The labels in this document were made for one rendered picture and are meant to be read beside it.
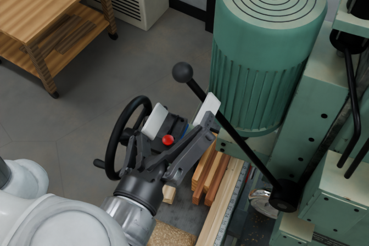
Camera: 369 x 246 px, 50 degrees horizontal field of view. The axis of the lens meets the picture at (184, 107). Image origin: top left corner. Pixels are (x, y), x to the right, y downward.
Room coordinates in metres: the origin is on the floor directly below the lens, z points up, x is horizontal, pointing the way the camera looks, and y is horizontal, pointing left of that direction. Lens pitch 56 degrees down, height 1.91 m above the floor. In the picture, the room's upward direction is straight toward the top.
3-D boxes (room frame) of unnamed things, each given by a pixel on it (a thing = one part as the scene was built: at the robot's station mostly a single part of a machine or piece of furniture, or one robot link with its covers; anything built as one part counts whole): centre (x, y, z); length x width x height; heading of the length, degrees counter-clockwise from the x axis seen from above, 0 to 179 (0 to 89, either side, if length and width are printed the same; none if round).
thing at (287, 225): (0.28, -0.25, 1.02); 0.09 x 0.07 x 0.12; 157
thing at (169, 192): (0.40, 0.05, 0.92); 0.04 x 0.04 x 0.03; 72
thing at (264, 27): (0.49, -0.14, 1.35); 0.18 x 0.18 x 0.31
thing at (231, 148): (0.48, -0.16, 1.03); 0.14 x 0.07 x 0.09; 67
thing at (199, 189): (0.47, -0.07, 0.92); 0.22 x 0.02 x 0.05; 157
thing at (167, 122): (0.54, 0.05, 0.99); 0.13 x 0.11 x 0.06; 157
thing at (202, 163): (0.48, -0.06, 0.94); 0.16 x 0.02 x 0.08; 157
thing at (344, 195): (0.27, -0.28, 1.23); 0.09 x 0.08 x 0.15; 67
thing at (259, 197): (0.33, -0.21, 1.02); 0.12 x 0.03 x 0.12; 67
